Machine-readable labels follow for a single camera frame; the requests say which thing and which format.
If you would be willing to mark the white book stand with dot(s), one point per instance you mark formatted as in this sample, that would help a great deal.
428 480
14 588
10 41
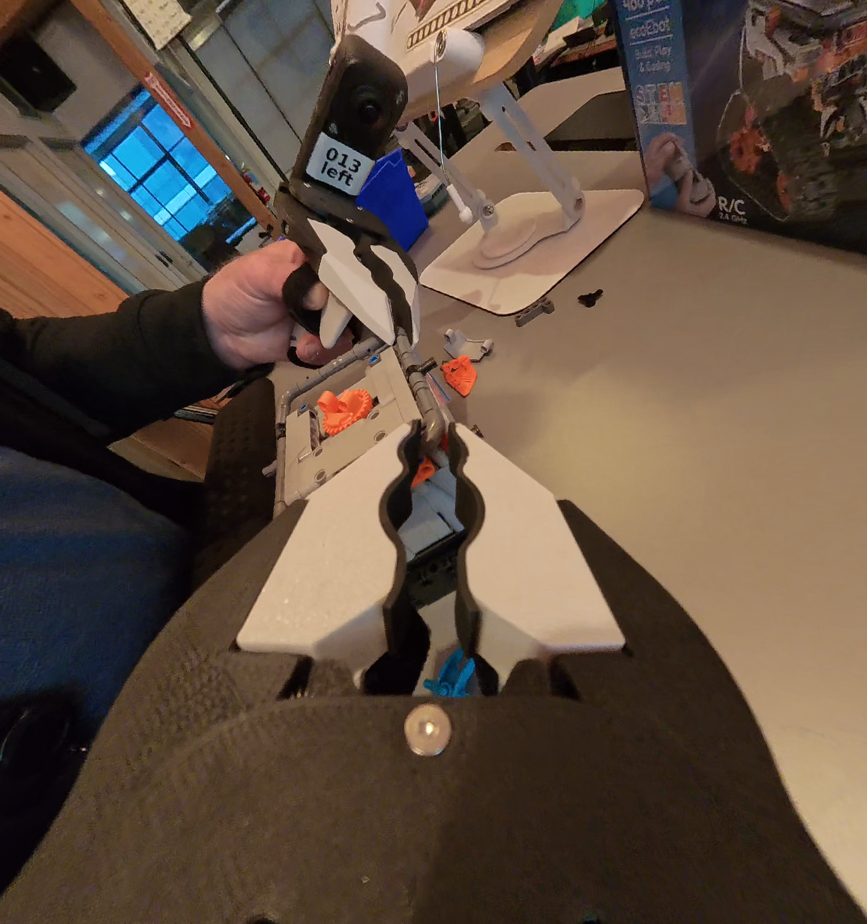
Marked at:
549 245

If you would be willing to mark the blue plastic bin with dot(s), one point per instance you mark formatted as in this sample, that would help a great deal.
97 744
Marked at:
393 202

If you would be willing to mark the person's left forearm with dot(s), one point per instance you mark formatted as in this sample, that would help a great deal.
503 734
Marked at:
79 361

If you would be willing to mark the orange wedge panel piece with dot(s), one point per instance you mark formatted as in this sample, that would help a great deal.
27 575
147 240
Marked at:
461 375

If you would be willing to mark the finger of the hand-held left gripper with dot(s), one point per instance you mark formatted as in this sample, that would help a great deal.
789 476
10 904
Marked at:
343 271
408 303

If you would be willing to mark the grey bent pipe piece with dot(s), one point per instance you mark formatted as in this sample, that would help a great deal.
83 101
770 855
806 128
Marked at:
422 393

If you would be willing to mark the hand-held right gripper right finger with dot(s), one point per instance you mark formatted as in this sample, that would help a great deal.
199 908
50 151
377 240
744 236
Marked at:
541 577

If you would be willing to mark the wall calendar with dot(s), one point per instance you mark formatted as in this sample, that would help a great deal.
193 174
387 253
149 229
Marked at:
159 18

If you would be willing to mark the black angled connector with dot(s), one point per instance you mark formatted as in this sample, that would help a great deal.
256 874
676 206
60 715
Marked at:
588 297

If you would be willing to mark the grey building block model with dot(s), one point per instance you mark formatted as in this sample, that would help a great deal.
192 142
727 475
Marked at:
318 447

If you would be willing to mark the grey curved panel piece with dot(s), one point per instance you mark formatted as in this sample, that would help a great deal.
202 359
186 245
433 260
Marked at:
469 341

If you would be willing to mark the black studded armrest pad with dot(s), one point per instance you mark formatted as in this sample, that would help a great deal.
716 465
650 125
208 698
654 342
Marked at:
238 469

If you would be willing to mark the turquoise plastic tool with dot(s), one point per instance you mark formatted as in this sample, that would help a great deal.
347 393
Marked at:
448 678

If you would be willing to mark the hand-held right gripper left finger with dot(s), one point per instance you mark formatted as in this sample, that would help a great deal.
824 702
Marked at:
318 577

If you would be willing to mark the grey angled beam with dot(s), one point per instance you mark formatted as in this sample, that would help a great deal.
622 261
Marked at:
534 312

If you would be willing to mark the wooden post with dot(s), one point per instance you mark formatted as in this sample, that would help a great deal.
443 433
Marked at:
141 68

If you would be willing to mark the toy kit cardboard box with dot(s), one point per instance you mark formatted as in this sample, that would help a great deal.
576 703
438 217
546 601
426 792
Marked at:
801 108

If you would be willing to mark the blue window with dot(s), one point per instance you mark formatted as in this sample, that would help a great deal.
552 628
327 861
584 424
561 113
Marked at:
159 173

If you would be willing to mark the person's left hand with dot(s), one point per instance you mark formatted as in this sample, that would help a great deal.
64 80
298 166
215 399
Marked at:
249 310

